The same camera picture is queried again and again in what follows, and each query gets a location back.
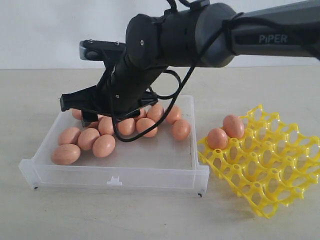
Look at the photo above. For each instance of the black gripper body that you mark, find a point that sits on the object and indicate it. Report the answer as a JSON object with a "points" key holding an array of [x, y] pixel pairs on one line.
{"points": [[121, 90]]}

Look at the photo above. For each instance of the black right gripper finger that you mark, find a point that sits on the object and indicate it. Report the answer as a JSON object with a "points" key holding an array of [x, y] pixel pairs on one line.
{"points": [[89, 116]]}

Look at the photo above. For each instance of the brown egg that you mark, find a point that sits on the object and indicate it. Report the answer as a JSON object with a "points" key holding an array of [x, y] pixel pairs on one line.
{"points": [[69, 136], [77, 114], [104, 146], [65, 154], [217, 139], [126, 127], [105, 126], [155, 112], [233, 126], [142, 114], [181, 129], [174, 115], [87, 138], [144, 124]]}

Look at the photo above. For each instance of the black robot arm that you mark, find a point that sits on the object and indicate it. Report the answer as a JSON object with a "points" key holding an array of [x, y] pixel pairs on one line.
{"points": [[205, 35]]}

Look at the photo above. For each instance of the brown egg second row left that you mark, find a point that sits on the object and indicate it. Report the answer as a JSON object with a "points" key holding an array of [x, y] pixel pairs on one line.
{"points": [[94, 125]]}

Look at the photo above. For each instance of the clear plastic drawer bin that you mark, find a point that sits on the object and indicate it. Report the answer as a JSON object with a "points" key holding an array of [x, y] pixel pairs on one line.
{"points": [[159, 164]]}

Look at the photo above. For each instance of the yellow plastic egg tray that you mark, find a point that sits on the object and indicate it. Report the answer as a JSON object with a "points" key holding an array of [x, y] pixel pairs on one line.
{"points": [[272, 164]]}

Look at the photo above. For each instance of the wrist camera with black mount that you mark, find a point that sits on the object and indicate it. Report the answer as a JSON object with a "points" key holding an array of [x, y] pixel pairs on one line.
{"points": [[96, 50]]}

